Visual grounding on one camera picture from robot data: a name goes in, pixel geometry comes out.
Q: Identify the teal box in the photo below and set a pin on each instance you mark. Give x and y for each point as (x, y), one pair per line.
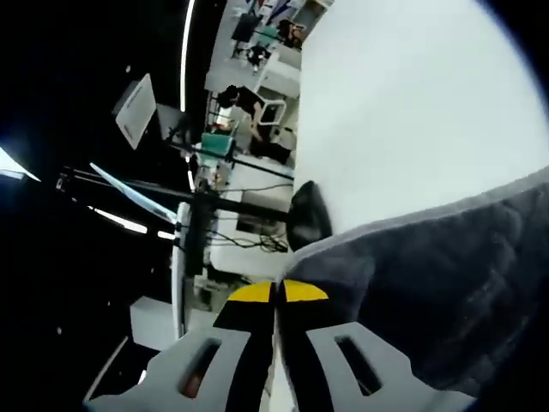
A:
(218, 145)

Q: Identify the grey towel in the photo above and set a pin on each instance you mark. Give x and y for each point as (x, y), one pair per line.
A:
(450, 279)

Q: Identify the black tripod pole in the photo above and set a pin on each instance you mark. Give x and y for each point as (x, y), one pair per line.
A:
(171, 193)

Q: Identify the white box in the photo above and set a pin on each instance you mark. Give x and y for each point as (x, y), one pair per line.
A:
(150, 322)

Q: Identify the black monitor on stand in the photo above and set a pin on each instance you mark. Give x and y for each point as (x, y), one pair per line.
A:
(171, 122)

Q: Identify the black round seat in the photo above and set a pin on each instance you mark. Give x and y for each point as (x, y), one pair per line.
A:
(309, 216)

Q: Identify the ceiling light strip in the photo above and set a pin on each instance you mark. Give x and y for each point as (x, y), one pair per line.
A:
(187, 51)

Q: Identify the white upright pole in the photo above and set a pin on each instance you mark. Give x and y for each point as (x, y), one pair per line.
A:
(180, 266)

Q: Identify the white ceiling air conditioner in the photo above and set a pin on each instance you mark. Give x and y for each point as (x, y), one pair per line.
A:
(135, 110)

